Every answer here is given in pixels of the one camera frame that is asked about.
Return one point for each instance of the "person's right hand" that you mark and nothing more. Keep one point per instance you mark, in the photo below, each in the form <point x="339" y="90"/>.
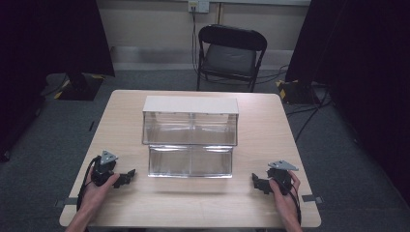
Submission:
<point x="283" y="198"/>

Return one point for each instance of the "grey tape strip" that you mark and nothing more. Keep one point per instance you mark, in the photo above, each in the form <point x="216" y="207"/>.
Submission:
<point x="312" y="198"/>
<point x="66" y="202"/>

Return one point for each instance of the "clear drawer cabinet white top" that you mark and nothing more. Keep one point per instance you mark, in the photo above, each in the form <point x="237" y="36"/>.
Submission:
<point x="190" y="122"/>

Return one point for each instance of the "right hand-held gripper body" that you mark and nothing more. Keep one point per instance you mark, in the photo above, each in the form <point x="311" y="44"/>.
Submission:
<point x="281" y="177"/>

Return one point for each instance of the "black folding chair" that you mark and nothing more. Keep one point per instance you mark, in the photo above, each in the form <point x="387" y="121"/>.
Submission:
<point x="230" y="58"/>

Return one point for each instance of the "person's left hand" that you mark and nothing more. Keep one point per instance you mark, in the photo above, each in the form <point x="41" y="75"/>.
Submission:
<point x="96" y="193"/>

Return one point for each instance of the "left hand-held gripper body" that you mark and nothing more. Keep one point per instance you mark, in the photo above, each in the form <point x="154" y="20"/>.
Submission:
<point x="103" y="170"/>

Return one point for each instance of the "black curtain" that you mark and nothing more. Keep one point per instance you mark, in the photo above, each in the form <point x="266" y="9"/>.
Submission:
<point x="48" y="48"/>
<point x="364" y="64"/>

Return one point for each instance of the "black stand base striped tape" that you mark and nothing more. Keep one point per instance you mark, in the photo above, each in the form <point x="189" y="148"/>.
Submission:
<point x="296" y="92"/>
<point x="80" y="87"/>

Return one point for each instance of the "clear plastic drawer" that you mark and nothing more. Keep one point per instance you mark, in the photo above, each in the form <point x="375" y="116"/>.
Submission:
<point x="190" y="161"/>

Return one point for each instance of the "white wall outlet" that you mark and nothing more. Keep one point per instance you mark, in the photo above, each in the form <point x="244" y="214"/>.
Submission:
<point x="198" y="5"/>

